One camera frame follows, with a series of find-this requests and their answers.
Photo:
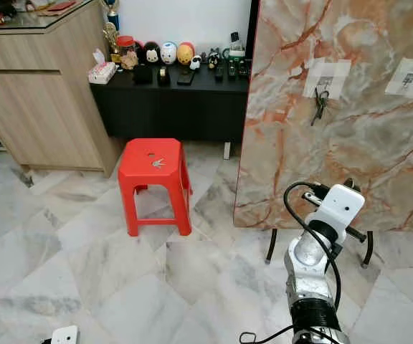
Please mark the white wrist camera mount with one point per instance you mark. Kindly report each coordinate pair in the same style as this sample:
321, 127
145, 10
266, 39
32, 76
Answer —
64, 337
339, 208

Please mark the black television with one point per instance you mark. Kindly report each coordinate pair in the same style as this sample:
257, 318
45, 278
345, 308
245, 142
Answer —
252, 29

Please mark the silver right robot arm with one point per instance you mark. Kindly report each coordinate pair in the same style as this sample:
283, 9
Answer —
307, 254

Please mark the white figurine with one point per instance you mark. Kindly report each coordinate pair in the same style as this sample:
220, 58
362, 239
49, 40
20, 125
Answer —
38, 4

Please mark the red envelope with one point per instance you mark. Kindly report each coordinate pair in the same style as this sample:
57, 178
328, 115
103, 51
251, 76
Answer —
63, 6

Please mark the black remote control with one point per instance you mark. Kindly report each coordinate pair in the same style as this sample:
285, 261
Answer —
231, 69
241, 69
219, 72

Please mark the small panda figurine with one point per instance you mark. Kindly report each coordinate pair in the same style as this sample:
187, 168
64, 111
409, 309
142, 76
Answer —
195, 63

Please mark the red plastic stool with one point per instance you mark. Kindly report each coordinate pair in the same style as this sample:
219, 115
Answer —
142, 152

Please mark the black low console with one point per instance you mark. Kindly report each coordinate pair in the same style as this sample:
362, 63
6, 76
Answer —
171, 115

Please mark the light wood cabinet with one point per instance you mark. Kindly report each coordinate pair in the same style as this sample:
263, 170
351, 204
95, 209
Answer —
41, 107

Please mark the black tape dispenser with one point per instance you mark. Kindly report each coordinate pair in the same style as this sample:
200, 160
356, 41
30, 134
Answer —
163, 77

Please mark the black mouse-ear toy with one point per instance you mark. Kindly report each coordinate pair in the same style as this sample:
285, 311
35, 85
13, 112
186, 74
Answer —
152, 54

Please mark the white round toy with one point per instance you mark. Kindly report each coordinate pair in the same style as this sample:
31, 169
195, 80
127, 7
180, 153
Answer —
168, 53

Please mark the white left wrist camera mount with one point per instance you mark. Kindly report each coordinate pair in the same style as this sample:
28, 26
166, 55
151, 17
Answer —
64, 337

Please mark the black wallet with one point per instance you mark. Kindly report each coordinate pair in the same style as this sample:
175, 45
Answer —
143, 74

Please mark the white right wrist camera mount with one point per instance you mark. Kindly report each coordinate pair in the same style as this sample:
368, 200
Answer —
339, 208

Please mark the pink tissue box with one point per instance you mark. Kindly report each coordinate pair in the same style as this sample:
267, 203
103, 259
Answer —
102, 72

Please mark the clear adhesive hook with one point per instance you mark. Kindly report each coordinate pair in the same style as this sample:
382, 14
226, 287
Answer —
410, 79
325, 82

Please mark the green holder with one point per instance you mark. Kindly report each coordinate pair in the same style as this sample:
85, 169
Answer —
235, 51

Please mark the yellow bear toy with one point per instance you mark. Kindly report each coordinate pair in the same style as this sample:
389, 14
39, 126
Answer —
185, 54

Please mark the black teapot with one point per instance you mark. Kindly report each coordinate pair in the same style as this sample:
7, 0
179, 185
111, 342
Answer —
0, 7

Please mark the blue and gold trophy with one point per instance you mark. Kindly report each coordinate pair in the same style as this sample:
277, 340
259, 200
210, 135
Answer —
112, 8

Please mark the small gold trophy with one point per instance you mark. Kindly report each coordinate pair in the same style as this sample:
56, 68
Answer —
110, 36

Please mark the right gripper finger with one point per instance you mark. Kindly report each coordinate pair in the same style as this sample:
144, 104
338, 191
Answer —
348, 183
358, 236

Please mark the small black figurine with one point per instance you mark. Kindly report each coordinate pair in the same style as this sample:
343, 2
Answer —
213, 59

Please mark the red-lidded cookie jar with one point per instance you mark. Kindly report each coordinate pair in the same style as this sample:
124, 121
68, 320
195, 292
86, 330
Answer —
126, 49

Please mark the upright black remote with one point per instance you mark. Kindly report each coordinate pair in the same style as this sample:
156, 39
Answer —
234, 38

